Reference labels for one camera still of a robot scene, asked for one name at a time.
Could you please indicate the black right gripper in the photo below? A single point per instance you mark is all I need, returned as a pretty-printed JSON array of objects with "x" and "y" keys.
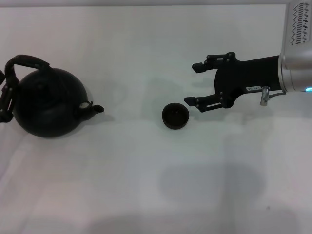
[{"x": 246, "y": 73}]

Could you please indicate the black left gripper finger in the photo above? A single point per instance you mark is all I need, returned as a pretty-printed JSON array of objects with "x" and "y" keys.
[
  {"x": 1, "y": 76},
  {"x": 6, "y": 102}
]

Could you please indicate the black round teapot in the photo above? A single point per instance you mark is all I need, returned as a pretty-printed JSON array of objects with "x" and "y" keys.
[{"x": 48, "y": 102}]

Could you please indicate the small dark teacup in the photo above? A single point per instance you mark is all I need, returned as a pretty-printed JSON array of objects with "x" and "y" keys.
[{"x": 175, "y": 116}]

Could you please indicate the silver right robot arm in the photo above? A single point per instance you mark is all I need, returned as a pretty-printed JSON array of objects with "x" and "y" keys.
[{"x": 296, "y": 48}]

